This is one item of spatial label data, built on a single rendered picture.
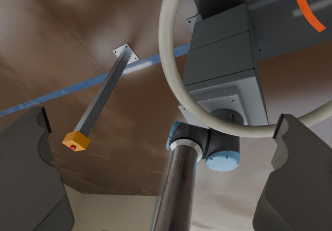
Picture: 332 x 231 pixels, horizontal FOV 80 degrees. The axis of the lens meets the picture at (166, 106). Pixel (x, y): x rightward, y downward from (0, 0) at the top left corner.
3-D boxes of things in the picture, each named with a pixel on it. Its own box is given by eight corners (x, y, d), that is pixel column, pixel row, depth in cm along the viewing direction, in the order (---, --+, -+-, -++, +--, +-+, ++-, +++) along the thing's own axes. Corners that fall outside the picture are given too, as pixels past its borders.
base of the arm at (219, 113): (247, 129, 109) (248, 144, 103) (214, 133, 119) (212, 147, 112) (237, 105, 99) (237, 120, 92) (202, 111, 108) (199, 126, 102)
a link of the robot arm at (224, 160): (233, 146, 107) (232, 177, 96) (202, 138, 109) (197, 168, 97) (244, 130, 96) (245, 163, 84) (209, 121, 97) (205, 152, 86)
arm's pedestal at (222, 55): (263, 50, 171) (280, 131, 116) (207, 66, 195) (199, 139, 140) (250, -8, 141) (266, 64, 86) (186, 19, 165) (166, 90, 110)
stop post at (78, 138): (112, 50, 203) (52, 140, 133) (127, 42, 193) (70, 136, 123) (125, 65, 214) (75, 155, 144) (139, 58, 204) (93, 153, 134)
